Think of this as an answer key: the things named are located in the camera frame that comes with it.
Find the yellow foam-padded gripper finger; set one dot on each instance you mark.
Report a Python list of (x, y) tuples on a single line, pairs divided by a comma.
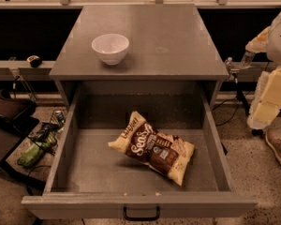
[(266, 104)]

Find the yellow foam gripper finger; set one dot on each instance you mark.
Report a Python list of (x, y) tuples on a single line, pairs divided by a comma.
[(259, 43)]

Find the brown chip bag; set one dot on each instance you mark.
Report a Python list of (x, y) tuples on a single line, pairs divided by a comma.
[(164, 153)]

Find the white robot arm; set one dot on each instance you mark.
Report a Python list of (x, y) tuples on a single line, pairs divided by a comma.
[(273, 51)]

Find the grey cabinet with counter top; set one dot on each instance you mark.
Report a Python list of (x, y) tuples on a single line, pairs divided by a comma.
[(166, 42)]

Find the open grey top drawer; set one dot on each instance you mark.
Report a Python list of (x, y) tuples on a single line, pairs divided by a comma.
[(88, 179)]

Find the green snack bag on floor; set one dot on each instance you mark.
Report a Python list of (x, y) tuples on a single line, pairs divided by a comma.
[(37, 149)]

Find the clear plastic water bottle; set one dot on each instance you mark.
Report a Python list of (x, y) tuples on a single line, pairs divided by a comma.
[(247, 59)]

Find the black tripod stand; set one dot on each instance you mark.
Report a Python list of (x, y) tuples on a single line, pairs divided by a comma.
[(233, 71)]

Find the tan sneaker shoe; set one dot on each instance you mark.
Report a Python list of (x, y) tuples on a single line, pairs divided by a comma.
[(273, 139)]

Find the white ceramic bowl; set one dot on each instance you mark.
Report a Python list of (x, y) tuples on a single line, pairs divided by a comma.
[(111, 49)]

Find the soda can on floor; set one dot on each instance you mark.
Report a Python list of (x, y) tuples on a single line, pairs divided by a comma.
[(59, 117)]

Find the small black yellow device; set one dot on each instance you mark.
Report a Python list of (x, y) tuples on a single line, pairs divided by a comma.
[(34, 61)]

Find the dark chair left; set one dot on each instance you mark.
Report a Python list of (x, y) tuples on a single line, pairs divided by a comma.
[(16, 123)]

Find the black drawer handle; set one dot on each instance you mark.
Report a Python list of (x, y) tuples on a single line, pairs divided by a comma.
[(141, 214)]

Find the black wire basket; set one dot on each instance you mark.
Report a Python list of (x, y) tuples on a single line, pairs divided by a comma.
[(46, 128)]

